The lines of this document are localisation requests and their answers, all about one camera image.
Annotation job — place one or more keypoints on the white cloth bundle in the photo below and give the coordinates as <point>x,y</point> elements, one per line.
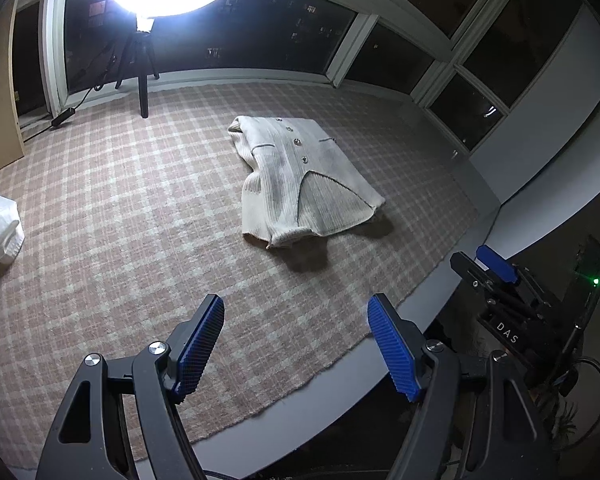
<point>0,220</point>

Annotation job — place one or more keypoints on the white window frame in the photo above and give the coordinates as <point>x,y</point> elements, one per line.
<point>352,55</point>

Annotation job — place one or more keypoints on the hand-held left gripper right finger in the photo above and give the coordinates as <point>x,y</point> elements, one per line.
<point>395,350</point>

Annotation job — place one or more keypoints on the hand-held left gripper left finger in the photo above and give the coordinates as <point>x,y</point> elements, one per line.
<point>202,345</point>

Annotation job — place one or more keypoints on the pink plaid rug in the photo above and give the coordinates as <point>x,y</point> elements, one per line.
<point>130,210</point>

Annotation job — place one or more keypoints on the cream knit cardigan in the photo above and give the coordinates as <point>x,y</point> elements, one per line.
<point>290,185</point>

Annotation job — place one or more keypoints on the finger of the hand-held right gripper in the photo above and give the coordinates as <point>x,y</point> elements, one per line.
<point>497,262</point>
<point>465,266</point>

